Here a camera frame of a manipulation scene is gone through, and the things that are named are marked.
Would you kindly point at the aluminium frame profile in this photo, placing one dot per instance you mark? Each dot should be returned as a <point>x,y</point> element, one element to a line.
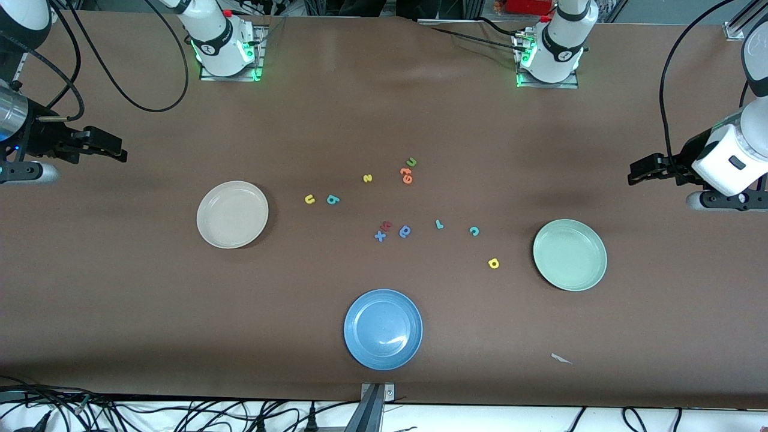
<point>737,27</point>

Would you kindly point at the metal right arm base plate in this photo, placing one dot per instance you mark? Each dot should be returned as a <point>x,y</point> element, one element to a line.
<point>210,76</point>

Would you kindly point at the teal foam letter b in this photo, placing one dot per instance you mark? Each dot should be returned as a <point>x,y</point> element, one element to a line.
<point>331,200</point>

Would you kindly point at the beige round plate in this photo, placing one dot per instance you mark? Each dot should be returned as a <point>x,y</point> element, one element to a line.
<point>233,215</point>

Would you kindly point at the blue foam letter a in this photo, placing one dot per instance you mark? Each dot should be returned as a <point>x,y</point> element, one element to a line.
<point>409,233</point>

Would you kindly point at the brown table mat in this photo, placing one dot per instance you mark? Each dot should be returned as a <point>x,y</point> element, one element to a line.
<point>120,300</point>

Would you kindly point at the blue round plate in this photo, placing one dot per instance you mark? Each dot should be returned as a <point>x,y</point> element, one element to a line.
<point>383,329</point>

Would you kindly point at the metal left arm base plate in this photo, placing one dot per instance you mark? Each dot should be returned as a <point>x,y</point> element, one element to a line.
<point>570,84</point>

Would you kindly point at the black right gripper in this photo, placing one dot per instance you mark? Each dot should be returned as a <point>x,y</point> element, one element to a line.
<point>43,137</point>

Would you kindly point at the black power plug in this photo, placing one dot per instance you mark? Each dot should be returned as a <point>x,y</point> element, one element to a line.
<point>311,423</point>
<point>262,425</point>

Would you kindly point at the metal table edge bracket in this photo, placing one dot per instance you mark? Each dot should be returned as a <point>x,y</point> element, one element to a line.
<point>375,399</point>

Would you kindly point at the white paper scrap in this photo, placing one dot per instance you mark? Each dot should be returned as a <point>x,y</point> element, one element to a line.
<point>561,359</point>

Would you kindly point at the pale green round plate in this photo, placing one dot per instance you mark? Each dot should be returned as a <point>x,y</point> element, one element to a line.
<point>570,255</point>

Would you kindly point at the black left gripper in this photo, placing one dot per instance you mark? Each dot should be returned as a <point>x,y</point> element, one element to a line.
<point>686,156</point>

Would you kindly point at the red box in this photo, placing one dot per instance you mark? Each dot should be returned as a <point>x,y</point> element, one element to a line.
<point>528,6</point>

